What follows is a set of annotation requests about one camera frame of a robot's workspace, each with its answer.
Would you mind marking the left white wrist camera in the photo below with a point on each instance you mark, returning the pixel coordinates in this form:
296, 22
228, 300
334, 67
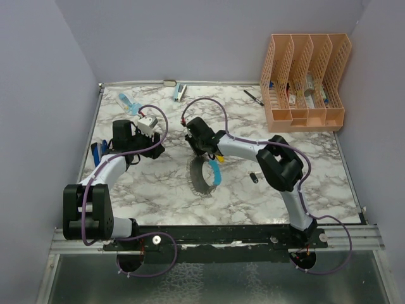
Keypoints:
146, 124

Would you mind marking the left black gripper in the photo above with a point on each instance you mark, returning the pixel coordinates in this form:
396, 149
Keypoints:
149, 139

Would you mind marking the orange desk file organizer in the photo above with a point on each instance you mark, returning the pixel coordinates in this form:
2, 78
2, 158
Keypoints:
300, 81

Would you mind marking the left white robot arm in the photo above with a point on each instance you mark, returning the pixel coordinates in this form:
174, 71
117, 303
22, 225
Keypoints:
87, 209

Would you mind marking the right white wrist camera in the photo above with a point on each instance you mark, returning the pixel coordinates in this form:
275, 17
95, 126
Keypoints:
185, 120

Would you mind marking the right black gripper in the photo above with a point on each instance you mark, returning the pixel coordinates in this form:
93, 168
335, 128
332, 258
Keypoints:
190, 139

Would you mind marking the blue packaged item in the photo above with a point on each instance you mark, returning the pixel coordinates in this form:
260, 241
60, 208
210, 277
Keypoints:
128, 104

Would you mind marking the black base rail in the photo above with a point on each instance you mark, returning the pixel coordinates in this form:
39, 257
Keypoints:
217, 243

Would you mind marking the light blue white stapler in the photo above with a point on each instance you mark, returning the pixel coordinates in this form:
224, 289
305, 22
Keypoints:
179, 92

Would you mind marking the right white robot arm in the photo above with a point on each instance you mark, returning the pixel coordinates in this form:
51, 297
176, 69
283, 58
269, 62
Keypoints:
279, 163

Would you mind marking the yellow key tag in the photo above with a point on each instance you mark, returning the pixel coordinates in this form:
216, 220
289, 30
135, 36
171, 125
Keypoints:
220, 158

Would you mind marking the beige wall clip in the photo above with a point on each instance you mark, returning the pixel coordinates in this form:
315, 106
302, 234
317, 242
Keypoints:
170, 83

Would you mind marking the black pen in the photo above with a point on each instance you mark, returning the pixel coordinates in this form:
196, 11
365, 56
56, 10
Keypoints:
255, 99

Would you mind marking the items in organizer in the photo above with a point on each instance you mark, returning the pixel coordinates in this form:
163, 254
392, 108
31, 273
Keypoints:
312, 92

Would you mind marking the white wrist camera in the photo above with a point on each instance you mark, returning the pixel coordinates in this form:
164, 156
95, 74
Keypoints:
185, 120
146, 124

